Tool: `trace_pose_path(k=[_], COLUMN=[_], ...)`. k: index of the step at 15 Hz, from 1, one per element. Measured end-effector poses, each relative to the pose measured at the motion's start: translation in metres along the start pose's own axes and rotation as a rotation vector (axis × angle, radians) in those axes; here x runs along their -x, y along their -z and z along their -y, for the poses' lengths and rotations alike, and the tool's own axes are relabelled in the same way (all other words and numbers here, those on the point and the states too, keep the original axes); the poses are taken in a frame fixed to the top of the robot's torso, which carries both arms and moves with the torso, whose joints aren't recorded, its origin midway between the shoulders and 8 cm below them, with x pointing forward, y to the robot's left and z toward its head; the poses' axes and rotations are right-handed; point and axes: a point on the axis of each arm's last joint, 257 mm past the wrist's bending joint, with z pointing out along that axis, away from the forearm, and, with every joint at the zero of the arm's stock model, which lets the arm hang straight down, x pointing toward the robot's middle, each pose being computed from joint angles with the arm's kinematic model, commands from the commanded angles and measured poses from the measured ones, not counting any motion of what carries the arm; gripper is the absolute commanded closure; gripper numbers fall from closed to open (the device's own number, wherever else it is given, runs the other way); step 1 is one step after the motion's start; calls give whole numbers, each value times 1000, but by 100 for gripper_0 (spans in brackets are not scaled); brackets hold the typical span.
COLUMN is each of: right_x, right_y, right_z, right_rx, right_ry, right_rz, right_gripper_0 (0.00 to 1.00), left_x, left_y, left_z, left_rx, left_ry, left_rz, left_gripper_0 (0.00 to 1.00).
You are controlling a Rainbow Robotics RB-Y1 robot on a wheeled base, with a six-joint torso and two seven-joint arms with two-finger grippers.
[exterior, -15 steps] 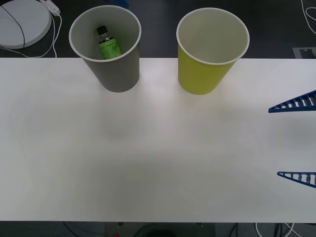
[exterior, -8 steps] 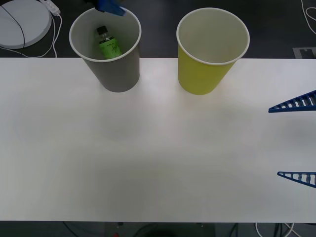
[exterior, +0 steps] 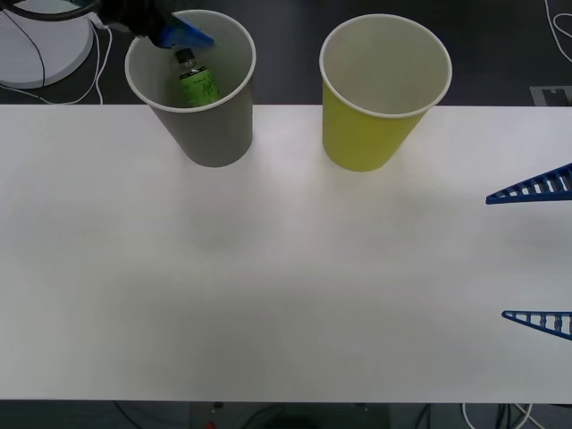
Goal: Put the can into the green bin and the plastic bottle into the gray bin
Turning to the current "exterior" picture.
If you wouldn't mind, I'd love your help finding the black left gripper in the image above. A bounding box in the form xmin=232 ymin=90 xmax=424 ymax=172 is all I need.
xmin=124 ymin=0 xmax=215 ymax=50

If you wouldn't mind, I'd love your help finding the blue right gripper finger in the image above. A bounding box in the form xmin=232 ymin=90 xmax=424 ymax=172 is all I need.
xmin=500 ymin=309 xmax=572 ymax=341
xmin=485 ymin=163 xmax=572 ymax=206

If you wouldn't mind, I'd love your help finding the green plastic bottle black cap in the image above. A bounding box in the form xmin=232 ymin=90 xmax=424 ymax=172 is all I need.
xmin=172 ymin=47 xmax=222 ymax=109

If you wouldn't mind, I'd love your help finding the grey plastic waste bin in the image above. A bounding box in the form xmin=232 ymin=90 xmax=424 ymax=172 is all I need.
xmin=124 ymin=9 xmax=257 ymax=170

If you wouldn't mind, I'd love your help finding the grey floor plate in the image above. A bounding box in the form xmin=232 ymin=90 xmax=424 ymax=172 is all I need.
xmin=529 ymin=85 xmax=572 ymax=107

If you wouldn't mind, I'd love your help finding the yellow-green plastic waste bin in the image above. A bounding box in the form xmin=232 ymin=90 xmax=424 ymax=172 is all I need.
xmin=318 ymin=13 xmax=453 ymax=173

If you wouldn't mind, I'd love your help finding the white power strip cable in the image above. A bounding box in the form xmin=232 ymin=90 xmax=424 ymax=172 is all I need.
xmin=0 ymin=24 xmax=114 ymax=106

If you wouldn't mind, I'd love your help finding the white cable under table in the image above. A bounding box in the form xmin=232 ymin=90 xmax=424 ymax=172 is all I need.
xmin=461 ymin=401 xmax=543 ymax=429

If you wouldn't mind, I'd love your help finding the thin white looped cable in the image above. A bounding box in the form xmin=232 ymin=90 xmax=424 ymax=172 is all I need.
xmin=543 ymin=0 xmax=572 ymax=73

